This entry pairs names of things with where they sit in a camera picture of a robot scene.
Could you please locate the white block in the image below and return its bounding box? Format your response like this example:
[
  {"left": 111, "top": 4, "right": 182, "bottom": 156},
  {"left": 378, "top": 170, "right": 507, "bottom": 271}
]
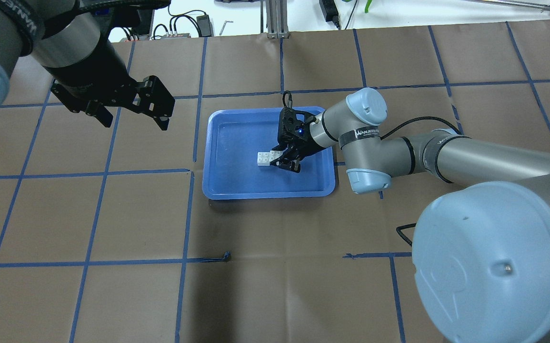
[
  {"left": 266, "top": 150, "right": 283, "bottom": 165},
  {"left": 257, "top": 151, "right": 272, "bottom": 167}
]

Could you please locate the black power adapter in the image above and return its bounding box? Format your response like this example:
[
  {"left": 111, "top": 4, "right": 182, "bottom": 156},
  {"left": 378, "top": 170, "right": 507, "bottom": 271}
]
[{"left": 196, "top": 14, "right": 213, "bottom": 37}]

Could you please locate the black power strip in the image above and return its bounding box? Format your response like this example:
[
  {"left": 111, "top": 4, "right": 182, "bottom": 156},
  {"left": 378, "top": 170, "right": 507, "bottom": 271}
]
[{"left": 318, "top": 0, "right": 340, "bottom": 24}]

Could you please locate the grey usb hub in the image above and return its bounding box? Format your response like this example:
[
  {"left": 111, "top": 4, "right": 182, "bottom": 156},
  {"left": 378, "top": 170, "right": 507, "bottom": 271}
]
[{"left": 151, "top": 32, "right": 192, "bottom": 40}]

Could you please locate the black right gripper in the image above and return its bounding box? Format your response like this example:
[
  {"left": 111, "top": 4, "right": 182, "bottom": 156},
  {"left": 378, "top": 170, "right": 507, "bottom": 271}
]
[{"left": 269, "top": 107, "right": 326, "bottom": 173}]

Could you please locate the blue plastic tray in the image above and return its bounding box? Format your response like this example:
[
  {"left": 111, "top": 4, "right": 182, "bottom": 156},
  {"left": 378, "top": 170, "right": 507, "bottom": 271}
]
[{"left": 202, "top": 107, "right": 336, "bottom": 200}]

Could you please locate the metal rod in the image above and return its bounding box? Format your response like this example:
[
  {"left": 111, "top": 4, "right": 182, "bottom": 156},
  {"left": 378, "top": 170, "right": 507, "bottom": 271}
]
[{"left": 467, "top": 0, "right": 550, "bottom": 12}]

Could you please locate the aluminium frame post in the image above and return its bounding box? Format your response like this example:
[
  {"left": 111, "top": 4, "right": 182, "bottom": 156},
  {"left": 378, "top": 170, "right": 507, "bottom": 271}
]
[{"left": 264, "top": 0, "right": 290, "bottom": 39}]

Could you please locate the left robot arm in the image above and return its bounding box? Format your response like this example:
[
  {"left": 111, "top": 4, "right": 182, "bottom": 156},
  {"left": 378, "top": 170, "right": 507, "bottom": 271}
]
[{"left": 0, "top": 0, "right": 175, "bottom": 131}]

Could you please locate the silver allen key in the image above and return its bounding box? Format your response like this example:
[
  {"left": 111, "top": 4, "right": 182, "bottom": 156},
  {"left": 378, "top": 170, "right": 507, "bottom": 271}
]
[{"left": 218, "top": 20, "right": 234, "bottom": 36}]

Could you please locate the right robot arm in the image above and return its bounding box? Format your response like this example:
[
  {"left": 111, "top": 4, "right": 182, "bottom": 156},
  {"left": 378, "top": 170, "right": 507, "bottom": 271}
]
[{"left": 270, "top": 88, "right": 550, "bottom": 343}]

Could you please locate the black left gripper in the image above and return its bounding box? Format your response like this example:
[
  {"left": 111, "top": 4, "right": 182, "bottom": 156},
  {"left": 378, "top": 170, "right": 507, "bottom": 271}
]
[{"left": 46, "top": 43, "right": 175, "bottom": 131}]

